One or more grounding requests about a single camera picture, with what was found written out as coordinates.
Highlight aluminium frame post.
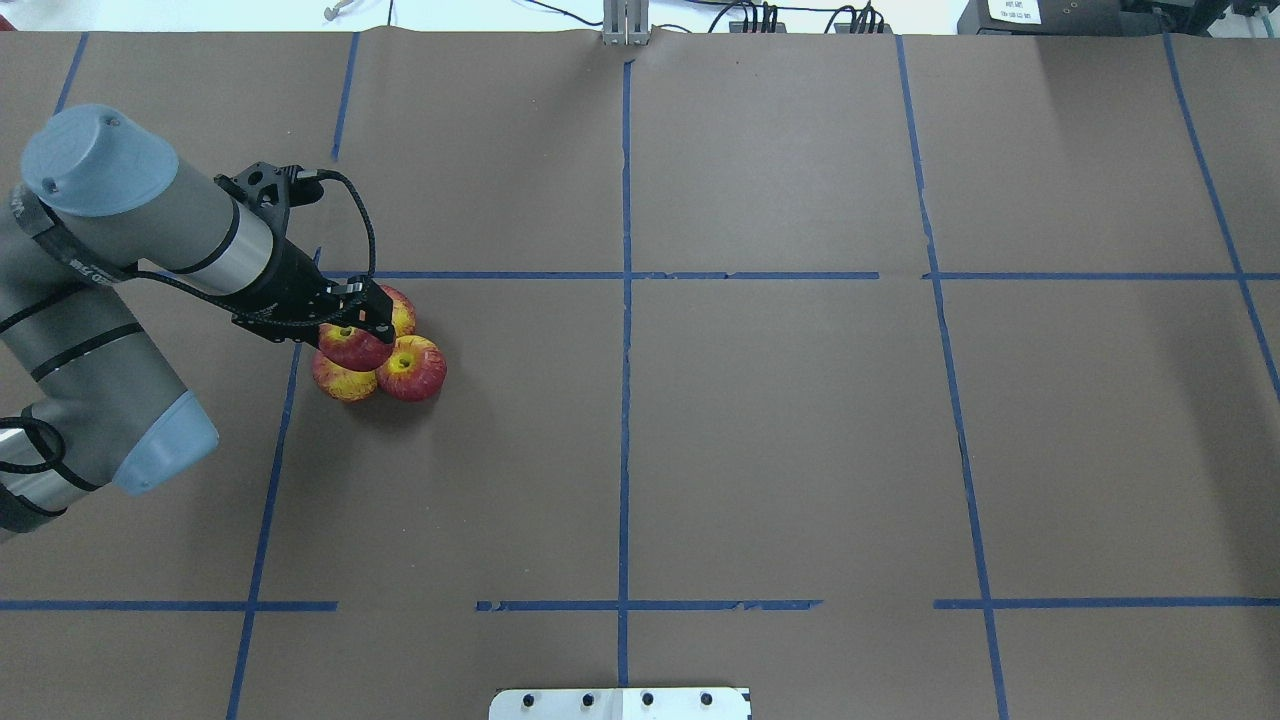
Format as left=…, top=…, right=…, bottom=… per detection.
left=600, top=0, right=652, bottom=47

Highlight near orange black adapter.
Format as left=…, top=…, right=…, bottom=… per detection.
left=824, top=3, right=893, bottom=35

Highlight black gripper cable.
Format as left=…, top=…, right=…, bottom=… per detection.
left=131, top=168, right=378, bottom=301

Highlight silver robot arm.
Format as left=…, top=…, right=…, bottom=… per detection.
left=1, top=104, right=396, bottom=541

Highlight red yellow apple middle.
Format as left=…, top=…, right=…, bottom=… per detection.
left=310, top=354, right=379, bottom=404

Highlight white camera stand column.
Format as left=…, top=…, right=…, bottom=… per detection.
left=488, top=685, right=753, bottom=719

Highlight red yellow apple carried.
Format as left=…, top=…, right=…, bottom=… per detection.
left=317, top=323, right=396, bottom=372

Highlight red yellow apple front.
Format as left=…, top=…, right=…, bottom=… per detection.
left=375, top=334, right=448, bottom=402

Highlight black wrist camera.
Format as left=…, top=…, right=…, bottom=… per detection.
left=212, top=161, right=325, bottom=209

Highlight black computer box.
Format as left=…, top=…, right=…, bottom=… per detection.
left=956, top=1, right=1233, bottom=37

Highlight red yellow apple back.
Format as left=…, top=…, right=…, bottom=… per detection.
left=381, top=284, right=417, bottom=338

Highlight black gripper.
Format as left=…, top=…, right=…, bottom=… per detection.
left=232, top=240, right=396, bottom=345

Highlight red yellow apple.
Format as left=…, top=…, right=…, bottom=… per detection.
left=381, top=284, right=417, bottom=338
left=375, top=334, right=448, bottom=402
left=310, top=354, right=379, bottom=404

